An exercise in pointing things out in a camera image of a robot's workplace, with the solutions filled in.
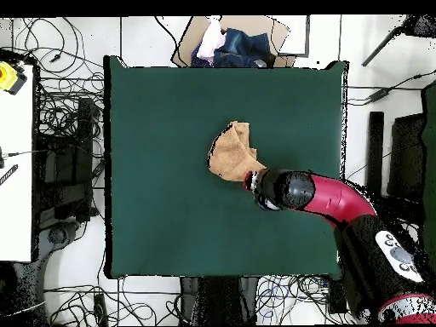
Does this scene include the orange terry towel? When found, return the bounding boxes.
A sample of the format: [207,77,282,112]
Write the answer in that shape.
[207,120,267,182]

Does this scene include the black flat panel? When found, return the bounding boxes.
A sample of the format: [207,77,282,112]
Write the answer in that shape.
[387,112,426,202]

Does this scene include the dark green table cloth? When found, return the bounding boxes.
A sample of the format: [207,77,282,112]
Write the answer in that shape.
[102,54,350,280]

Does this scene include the black upright bar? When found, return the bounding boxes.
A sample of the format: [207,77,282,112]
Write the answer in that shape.
[366,111,385,197]

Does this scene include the blue denim jeans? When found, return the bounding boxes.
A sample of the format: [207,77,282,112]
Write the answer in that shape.
[190,27,277,68]

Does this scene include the black rectangular box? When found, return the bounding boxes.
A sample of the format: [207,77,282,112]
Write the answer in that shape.
[327,277,348,314]

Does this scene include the pink garment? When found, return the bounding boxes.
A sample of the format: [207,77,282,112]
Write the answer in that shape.
[196,18,228,66]

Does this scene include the brown cardboard box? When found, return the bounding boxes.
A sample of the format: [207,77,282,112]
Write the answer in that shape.
[170,14,297,68]

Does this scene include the black equipment stand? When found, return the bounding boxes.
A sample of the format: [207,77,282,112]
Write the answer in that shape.
[33,96,105,224]

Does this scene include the black power strip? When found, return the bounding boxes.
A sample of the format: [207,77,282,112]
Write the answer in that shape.
[93,293,109,327]

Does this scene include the grey round stand base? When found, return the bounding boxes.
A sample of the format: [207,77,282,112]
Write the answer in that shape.
[35,217,83,326]

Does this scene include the black tripod leg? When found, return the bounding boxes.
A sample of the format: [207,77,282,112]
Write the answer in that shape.
[360,14,436,67]

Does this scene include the white desk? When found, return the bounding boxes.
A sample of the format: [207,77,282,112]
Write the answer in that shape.
[0,64,34,263]

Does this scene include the yellow emergency stop button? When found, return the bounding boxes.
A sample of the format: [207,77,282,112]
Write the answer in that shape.
[0,60,29,96]

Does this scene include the black cable tangle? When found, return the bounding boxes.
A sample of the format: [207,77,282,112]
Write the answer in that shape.
[11,16,106,137]
[43,275,158,327]
[255,274,355,324]

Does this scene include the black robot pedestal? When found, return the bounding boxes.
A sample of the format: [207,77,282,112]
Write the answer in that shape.
[178,276,261,327]

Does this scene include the black cable with plug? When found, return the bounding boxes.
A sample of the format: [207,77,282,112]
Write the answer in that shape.
[347,69,436,105]

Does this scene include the black ribbed strap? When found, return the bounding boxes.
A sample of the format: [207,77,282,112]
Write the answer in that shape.
[0,163,20,187]

